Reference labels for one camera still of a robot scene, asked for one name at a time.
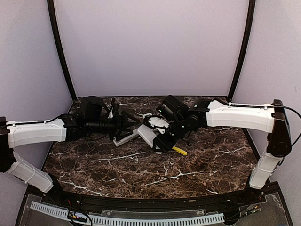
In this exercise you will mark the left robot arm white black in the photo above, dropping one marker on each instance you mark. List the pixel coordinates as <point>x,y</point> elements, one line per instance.
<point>92,117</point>

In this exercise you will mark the yellow handled screwdriver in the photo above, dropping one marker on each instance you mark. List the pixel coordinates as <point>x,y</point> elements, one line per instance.
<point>180,151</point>

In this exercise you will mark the right black frame post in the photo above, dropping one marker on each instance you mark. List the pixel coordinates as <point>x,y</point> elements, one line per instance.
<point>243,49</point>

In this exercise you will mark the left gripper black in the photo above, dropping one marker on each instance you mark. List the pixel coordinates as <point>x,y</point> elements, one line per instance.
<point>121,125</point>

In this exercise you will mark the left black frame post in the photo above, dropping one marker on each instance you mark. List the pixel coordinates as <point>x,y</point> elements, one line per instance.
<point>59,48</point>

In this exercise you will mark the white remote with label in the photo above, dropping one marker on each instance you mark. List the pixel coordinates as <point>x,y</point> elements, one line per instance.
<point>126,139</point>

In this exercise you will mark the black frame post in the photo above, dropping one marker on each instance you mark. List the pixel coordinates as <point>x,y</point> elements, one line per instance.
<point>243,49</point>
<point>59,48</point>

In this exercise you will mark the black front rail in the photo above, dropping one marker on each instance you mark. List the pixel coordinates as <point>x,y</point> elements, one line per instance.
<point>217,202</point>

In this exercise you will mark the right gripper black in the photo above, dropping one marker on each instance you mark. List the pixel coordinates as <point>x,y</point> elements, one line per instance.
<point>165,145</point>

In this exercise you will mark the white remote with buttons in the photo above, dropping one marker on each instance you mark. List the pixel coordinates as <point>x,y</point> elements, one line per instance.
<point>147,116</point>

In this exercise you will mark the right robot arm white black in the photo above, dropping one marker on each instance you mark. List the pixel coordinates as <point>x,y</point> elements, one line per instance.
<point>269,118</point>

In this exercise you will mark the white slotted cable duct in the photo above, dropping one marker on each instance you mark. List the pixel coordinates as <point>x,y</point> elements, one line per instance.
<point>97,220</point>

